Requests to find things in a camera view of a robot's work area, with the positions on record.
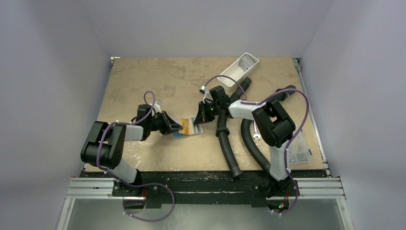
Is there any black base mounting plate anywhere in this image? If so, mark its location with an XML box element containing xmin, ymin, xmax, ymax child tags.
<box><xmin>79</xmin><ymin>170</ymin><xmax>327</xmax><ymax>210</ymax></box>

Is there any black corrugated hose right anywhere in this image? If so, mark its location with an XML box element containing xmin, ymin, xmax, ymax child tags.
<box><xmin>240</xmin><ymin>84</ymin><xmax>297</xmax><ymax>172</ymax></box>

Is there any clear plastic screw organizer box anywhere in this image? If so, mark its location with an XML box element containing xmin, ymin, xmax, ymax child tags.
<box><xmin>288</xmin><ymin>130</ymin><xmax>313</xmax><ymax>165</ymax></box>

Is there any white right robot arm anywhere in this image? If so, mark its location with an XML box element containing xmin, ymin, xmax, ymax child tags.
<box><xmin>194</xmin><ymin>83</ymin><xmax>301</xmax><ymax>197</ymax></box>

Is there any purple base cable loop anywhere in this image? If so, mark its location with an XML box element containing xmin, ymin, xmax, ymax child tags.
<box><xmin>106</xmin><ymin>171</ymin><xmax>176</xmax><ymax>223</ymax></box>

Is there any white plastic card bin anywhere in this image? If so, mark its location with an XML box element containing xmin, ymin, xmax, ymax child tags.
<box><xmin>217</xmin><ymin>53</ymin><xmax>259</xmax><ymax>92</ymax></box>

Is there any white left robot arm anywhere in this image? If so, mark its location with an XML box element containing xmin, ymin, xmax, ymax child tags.
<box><xmin>80</xmin><ymin>103</ymin><xmax>183</xmax><ymax>196</ymax></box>

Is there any black corrugated hose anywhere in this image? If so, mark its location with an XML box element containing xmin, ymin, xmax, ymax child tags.
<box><xmin>215</xmin><ymin>77</ymin><xmax>252</xmax><ymax>179</ymax></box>
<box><xmin>240</xmin><ymin>84</ymin><xmax>297</xmax><ymax>172</ymax></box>

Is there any black corrugated hose left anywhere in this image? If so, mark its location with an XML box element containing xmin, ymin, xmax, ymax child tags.
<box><xmin>215</xmin><ymin>77</ymin><xmax>252</xmax><ymax>179</ymax></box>

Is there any aluminium frame rail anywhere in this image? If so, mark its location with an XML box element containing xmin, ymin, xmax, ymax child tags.
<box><xmin>292</xmin><ymin>57</ymin><xmax>346</xmax><ymax>201</ymax></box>

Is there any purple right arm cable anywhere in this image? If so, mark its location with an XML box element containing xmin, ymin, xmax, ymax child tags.
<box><xmin>203</xmin><ymin>75</ymin><xmax>310</xmax><ymax>217</ymax></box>

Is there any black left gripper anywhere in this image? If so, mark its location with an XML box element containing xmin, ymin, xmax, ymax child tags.
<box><xmin>147</xmin><ymin>110</ymin><xmax>182</xmax><ymax>135</ymax></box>

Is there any beige leather card holder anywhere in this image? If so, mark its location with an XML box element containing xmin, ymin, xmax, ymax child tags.
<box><xmin>171</xmin><ymin>116</ymin><xmax>204</xmax><ymax>140</ymax></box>

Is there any orange picture credit card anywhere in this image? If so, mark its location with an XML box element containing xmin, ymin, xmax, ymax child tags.
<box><xmin>179</xmin><ymin>118</ymin><xmax>194</xmax><ymax>135</ymax></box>

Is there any stack of cards in bin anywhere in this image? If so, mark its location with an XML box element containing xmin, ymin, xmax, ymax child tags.
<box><xmin>238</xmin><ymin>55</ymin><xmax>257</xmax><ymax>72</ymax></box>

